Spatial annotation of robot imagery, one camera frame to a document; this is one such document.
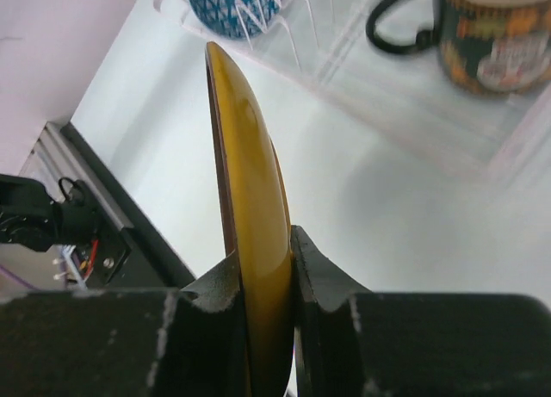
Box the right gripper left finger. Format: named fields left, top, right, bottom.
left=1, top=256, right=250, bottom=396

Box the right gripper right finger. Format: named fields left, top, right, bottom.
left=291, top=226, right=550, bottom=396

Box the yellow black saucer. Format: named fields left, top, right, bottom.
left=205, top=41, right=294, bottom=396

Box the clear wire dish rack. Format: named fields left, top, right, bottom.
left=153, top=0, right=550, bottom=177

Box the blue patterned bowl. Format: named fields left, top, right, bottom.
left=189, top=0, right=282, bottom=40

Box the red black mug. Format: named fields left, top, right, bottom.
left=365, top=0, right=550, bottom=95

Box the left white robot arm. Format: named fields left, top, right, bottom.
left=1, top=175, right=103, bottom=252

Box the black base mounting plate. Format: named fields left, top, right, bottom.
left=60, top=123, right=195, bottom=288

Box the aluminium front rail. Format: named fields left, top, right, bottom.
left=19, top=121, right=133, bottom=245

